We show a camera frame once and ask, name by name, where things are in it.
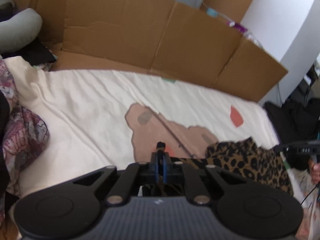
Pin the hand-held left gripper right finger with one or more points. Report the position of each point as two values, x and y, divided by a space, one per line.
165 167

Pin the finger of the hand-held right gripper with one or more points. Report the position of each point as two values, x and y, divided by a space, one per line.
297 150

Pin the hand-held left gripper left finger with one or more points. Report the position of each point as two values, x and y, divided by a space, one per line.
155 167

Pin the leopard print skirt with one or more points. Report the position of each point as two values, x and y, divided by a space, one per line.
250 162

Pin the folded black clothes stack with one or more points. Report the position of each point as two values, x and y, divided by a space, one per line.
282 120

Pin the person's right hand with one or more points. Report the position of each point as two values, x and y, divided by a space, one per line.
315 172

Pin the printed cream bed sheet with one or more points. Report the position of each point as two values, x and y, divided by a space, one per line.
87 105

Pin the pink floral garment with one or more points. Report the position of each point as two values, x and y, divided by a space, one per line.
25 135

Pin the purple white packet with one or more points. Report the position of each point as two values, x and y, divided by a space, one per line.
237 27

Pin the brown cardboard sheet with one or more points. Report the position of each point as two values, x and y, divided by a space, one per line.
125 30

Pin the black garment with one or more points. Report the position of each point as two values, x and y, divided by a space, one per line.
3 120

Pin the white teal-capped detergent bottle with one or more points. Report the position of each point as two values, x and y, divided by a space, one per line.
212 12

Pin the black cloth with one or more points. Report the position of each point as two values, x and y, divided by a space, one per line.
37 52

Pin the grey neck pillow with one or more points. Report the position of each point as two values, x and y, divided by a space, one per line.
17 30

